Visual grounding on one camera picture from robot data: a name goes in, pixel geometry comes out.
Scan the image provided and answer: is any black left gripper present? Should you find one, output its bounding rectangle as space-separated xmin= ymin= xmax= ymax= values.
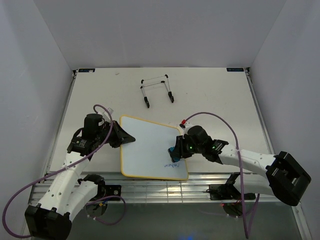
xmin=96 ymin=120 xmax=135 ymax=148

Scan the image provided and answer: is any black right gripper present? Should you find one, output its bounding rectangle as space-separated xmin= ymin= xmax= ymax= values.
xmin=171 ymin=135 xmax=203 ymax=160

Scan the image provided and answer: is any blue bone-shaped eraser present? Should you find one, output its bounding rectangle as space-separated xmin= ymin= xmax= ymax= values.
xmin=168 ymin=147 xmax=181 ymax=163

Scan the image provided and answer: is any yellow framed whiteboard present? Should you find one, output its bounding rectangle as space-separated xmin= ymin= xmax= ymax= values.
xmin=120 ymin=115 xmax=189 ymax=181

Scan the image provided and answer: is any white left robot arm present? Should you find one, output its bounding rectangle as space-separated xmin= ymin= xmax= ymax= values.
xmin=24 ymin=113 xmax=136 ymax=240

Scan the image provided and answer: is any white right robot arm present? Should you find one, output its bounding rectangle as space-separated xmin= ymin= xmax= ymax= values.
xmin=168 ymin=125 xmax=311 ymax=206

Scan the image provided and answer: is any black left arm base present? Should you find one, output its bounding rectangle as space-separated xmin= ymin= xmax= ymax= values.
xmin=97 ymin=184 xmax=122 ymax=199

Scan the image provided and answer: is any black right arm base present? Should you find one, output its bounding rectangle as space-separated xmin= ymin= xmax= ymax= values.
xmin=206 ymin=184 xmax=241 ymax=200

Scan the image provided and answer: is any blue label sticker left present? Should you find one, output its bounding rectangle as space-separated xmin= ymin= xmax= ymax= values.
xmin=78 ymin=68 xmax=96 ymax=73

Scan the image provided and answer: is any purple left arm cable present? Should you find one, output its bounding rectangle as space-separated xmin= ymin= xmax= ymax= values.
xmin=2 ymin=104 xmax=128 ymax=238

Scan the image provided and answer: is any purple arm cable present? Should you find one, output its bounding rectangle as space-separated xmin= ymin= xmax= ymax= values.
xmin=181 ymin=111 xmax=261 ymax=239
xmin=2 ymin=104 xmax=128 ymax=238

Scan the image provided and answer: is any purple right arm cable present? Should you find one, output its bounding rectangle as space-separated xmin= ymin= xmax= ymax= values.
xmin=181 ymin=111 xmax=261 ymax=239

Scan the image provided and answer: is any aluminium table frame rail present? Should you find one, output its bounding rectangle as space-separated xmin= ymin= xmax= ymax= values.
xmin=47 ymin=67 xmax=273 ymax=203

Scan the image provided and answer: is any black wire whiteboard stand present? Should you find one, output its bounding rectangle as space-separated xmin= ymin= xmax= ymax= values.
xmin=139 ymin=74 xmax=175 ymax=109

